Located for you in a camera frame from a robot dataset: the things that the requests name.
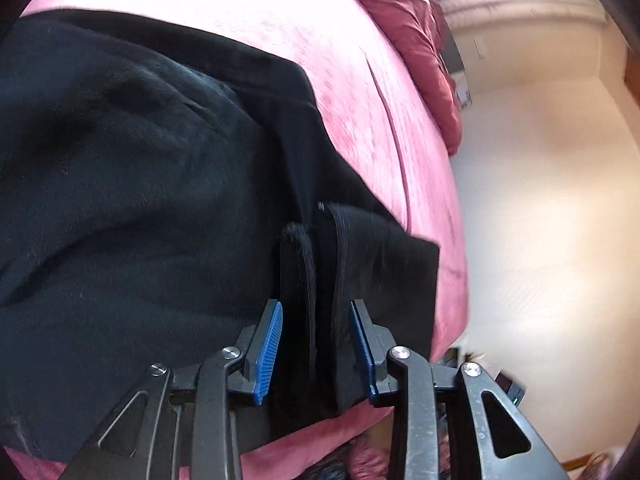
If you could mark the pink bed sheet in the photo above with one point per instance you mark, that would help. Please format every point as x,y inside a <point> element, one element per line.
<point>378,122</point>

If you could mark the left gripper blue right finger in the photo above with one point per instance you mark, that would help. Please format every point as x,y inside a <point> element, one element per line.
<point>371,343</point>

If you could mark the red quilt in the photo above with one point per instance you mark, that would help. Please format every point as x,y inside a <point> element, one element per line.
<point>417,29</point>

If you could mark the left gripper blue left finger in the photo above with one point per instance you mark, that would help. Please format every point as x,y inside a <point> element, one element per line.
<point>262,351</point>

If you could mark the black pants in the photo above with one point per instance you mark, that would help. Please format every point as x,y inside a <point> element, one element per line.
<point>158,186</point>

